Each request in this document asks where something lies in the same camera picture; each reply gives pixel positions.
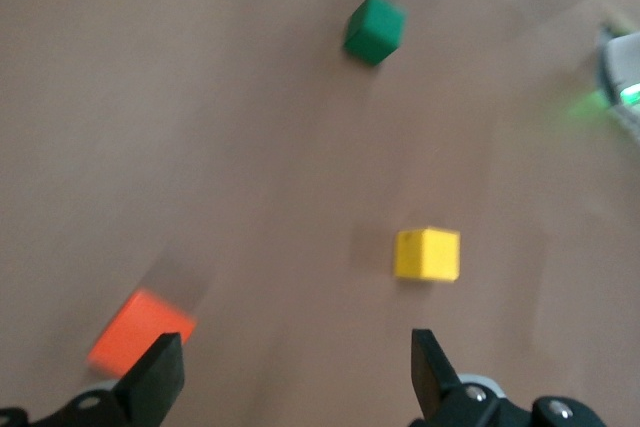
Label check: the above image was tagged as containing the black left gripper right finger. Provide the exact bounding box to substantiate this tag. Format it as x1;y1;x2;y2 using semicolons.
409;329;531;427

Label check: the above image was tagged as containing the yellow cube block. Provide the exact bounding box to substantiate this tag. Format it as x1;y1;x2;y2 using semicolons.
393;226;461;284

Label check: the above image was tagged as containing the orange cube block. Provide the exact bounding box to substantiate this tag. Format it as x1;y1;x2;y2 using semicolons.
87;287;197;379

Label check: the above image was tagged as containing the green cube block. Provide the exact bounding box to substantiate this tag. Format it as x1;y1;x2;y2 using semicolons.
342;0;407;67

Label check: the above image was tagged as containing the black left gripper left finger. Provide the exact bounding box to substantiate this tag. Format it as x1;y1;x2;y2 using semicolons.
29;331;186;427

